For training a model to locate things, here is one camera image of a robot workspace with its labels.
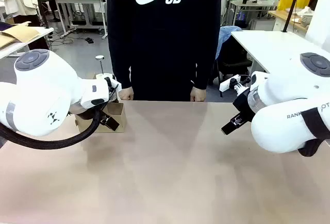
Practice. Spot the person's right forearm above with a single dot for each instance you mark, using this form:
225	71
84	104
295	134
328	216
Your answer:
121	64

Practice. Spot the person's left hand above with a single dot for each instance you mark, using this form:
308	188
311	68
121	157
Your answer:
198	95

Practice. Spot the black chair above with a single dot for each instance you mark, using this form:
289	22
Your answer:
234	59

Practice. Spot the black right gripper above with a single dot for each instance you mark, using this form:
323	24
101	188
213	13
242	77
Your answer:
243	104

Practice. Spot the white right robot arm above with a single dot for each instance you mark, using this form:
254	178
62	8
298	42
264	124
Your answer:
283	100

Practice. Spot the person's left forearm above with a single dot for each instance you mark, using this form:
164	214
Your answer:
203	64

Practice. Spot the blue cloth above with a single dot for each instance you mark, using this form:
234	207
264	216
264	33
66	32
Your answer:
227	32

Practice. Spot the person's right hand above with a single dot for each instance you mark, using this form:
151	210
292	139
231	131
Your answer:
126	94

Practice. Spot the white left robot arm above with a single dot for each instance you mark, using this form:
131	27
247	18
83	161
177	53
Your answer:
38	92

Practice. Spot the white side table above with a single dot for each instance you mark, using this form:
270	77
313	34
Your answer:
42	31

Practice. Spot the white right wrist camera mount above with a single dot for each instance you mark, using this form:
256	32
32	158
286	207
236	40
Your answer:
227	83

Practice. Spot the purple cloth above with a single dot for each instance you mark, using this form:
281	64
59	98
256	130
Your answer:
5	26

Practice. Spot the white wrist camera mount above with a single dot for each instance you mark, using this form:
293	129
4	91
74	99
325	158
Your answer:
114	83
227	83

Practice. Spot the small cardboard box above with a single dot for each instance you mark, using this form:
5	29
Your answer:
119	117

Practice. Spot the brown cardboard envelope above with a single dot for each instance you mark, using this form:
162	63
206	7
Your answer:
20	34

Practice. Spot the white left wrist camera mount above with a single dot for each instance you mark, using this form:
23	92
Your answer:
114	83

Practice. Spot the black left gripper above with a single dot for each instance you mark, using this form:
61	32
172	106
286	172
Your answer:
86	114

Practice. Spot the person in black hoodie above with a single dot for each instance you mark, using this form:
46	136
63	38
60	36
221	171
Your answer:
165	41

